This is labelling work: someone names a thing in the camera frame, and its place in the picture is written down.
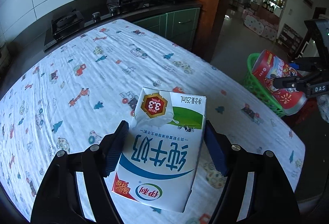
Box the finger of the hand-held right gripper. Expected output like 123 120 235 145
287 57 322 73
272 73 313 92

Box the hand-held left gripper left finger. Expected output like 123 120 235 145
30 120 129 224

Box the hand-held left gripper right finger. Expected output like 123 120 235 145
204 120 301 224

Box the red printed can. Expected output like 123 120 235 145
251 50 307 116

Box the green plastic mesh basket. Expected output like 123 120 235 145
243 52 286 118

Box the white and green milk carton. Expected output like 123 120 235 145
111 87 207 213

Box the low wooden shelf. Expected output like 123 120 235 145
276 23 304 60

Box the pale plastic bag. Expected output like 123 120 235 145
317 96 329 122

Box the pink dotted play fence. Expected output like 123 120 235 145
244 14 278 41

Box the white printed tablecloth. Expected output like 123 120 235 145
0 18 306 224

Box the green kitchen cabinet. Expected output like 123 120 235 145
132 7 201 51

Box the black gas stove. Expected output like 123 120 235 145
44 0 165 52

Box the wooden door frame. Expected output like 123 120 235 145
191 0 238 62

